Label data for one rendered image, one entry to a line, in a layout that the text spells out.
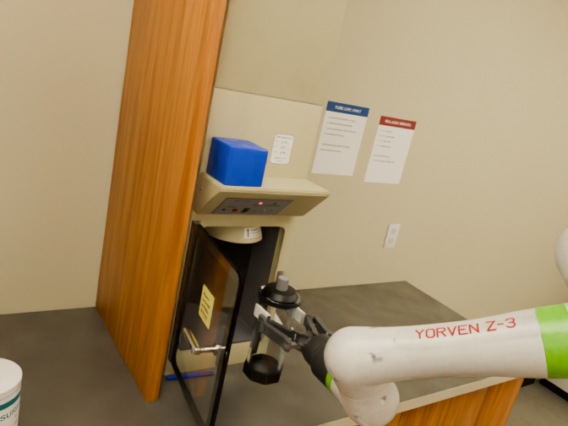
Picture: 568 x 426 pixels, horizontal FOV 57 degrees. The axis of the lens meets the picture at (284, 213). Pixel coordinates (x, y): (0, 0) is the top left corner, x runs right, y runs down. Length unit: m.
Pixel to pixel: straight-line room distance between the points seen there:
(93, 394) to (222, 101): 0.77
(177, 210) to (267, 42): 0.44
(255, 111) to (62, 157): 0.60
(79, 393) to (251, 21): 0.97
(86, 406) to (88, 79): 0.86
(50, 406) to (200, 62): 0.85
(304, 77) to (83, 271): 0.92
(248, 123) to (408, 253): 1.45
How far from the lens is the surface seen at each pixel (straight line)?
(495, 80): 2.64
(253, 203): 1.27
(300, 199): 1.32
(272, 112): 1.32
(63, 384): 1.46
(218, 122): 1.25
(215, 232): 1.41
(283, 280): 1.26
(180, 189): 1.16
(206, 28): 1.12
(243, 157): 1.18
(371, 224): 2.30
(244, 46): 1.26
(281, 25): 1.30
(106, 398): 1.41
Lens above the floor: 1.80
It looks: 16 degrees down
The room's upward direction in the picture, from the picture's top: 13 degrees clockwise
